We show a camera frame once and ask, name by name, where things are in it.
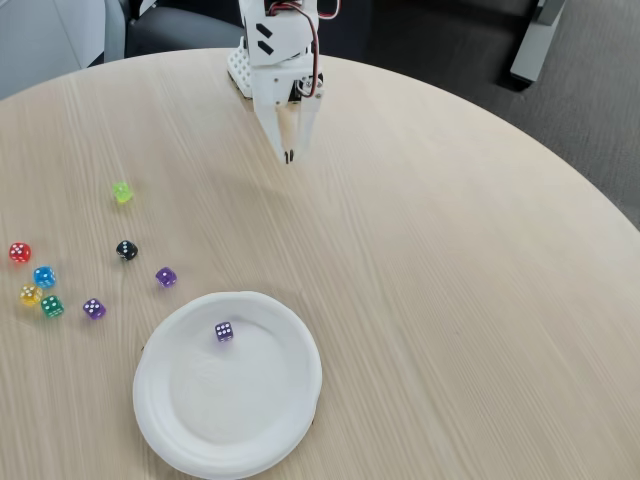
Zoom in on yellow translucent die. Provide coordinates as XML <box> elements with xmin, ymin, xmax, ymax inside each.
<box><xmin>19</xmin><ymin>283</ymin><xmax>44</xmax><ymax>308</ymax></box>

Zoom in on white paper plate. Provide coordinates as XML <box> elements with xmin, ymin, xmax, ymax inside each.
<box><xmin>132</xmin><ymin>291</ymin><xmax>324</xmax><ymax>479</ymax></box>

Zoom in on grey desk leg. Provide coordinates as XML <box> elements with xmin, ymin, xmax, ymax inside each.
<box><xmin>509</xmin><ymin>0</ymin><xmax>566</xmax><ymax>84</ymax></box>

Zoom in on black upholstered chair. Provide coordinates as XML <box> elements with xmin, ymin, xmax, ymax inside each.
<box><xmin>124</xmin><ymin>0</ymin><xmax>246</xmax><ymax>59</ymax></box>

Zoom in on white partition panel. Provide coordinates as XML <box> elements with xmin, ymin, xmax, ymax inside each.
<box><xmin>0</xmin><ymin>0</ymin><xmax>126</xmax><ymax>100</ymax></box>

